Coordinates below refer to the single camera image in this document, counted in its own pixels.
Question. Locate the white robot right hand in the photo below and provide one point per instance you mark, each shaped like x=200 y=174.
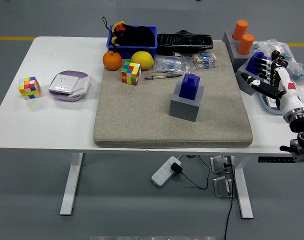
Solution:
x=288 y=97

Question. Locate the blue seal stamp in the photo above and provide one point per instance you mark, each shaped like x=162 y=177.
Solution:
x=252 y=66
x=189 y=87

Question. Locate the grey hollow seal holder block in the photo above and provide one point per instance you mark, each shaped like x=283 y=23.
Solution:
x=184 y=110
x=243 y=87

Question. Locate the light blue plate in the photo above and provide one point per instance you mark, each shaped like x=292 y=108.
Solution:
x=264 y=105

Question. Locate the clear plastic bags of parts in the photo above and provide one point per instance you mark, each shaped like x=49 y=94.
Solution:
x=274 y=45

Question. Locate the grey cylinder holder block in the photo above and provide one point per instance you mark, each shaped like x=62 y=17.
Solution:
x=238 y=61
x=227 y=38

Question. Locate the black slotted bar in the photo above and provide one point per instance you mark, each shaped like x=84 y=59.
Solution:
x=272 y=159

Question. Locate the orange cylinder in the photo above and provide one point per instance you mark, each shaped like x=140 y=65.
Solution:
x=240 y=28
x=245 y=45

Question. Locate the clear bag of brown resistors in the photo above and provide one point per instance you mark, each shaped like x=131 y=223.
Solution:
x=204 y=61

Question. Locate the metal foot pedal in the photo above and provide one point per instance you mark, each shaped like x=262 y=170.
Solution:
x=218 y=165
x=222 y=187

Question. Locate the white table leg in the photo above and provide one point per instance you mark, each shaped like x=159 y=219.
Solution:
x=243 y=190
x=70 y=185

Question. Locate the black plastic-wrapped device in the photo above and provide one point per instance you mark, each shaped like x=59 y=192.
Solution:
x=184 y=42

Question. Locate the clear bag of blue resistors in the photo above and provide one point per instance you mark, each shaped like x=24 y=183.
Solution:
x=169 y=65

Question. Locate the dark ballpoint pen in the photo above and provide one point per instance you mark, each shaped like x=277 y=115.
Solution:
x=164 y=76

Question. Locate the black plug adapter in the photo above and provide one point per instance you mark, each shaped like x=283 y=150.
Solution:
x=176 y=168

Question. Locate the grey-brown fabric mat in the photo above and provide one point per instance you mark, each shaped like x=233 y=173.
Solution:
x=142 y=112

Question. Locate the white power strip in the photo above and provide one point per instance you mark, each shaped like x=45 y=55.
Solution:
x=162 y=173

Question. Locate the yellow lemon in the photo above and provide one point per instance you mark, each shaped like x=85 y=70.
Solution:
x=142 y=60

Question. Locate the black round pouch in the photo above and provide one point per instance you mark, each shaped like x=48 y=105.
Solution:
x=145 y=36

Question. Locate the colourful puzzle cube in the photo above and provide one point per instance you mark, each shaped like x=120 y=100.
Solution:
x=131 y=73
x=29 y=88

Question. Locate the blue plastic bin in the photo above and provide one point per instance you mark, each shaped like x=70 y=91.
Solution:
x=132 y=51

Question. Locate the black pouch with yellow trim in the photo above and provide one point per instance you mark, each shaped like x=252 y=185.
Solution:
x=123 y=37

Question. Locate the orange fruit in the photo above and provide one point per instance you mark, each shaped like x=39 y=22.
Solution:
x=112 y=61

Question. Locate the purple plate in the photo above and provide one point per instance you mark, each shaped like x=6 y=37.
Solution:
x=72 y=73

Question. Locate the white switch panel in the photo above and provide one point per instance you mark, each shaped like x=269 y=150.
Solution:
x=83 y=85
x=272 y=102

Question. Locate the white wall socket panel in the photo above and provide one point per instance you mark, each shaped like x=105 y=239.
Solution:
x=63 y=83

